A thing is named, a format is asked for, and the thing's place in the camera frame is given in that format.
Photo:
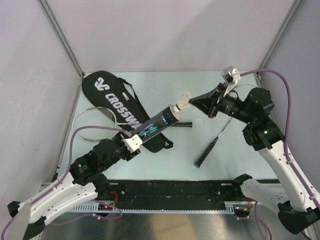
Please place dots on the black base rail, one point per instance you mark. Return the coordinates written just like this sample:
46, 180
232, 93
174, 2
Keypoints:
173, 195

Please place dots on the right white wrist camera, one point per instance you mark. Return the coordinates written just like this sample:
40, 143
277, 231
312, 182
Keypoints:
231, 77

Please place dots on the black racket bag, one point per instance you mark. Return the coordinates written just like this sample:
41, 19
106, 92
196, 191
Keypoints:
103, 89

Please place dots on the black shuttlecock tube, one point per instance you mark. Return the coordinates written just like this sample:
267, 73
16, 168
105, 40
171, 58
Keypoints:
158, 123

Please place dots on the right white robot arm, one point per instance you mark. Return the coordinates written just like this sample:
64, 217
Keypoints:
298, 205

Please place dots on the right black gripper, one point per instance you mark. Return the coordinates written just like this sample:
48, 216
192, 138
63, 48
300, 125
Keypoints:
207, 102

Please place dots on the left aluminium corner post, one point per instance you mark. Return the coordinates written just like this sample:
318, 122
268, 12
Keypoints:
49, 14

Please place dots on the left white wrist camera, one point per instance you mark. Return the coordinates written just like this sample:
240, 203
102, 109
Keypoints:
133, 143

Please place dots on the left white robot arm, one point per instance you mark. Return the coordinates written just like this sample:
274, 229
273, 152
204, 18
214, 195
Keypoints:
83, 181

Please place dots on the clear plastic tube lid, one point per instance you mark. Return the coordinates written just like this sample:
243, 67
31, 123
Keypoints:
199, 122

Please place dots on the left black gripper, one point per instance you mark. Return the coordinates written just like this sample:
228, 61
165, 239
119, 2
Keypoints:
129, 155

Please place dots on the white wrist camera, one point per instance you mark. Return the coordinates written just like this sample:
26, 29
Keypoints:
133, 143
231, 77

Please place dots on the right aluminium corner post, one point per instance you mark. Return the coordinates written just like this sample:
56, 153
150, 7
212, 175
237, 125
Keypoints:
281, 32

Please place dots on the white shuttlecock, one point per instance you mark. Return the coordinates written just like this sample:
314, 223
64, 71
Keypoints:
183, 103

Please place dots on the aluminium corner post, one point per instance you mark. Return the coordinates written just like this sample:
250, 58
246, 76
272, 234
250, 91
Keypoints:
281, 32
49, 14

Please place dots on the white badminton racket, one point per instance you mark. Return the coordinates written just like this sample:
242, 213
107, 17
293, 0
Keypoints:
106, 122
199, 161

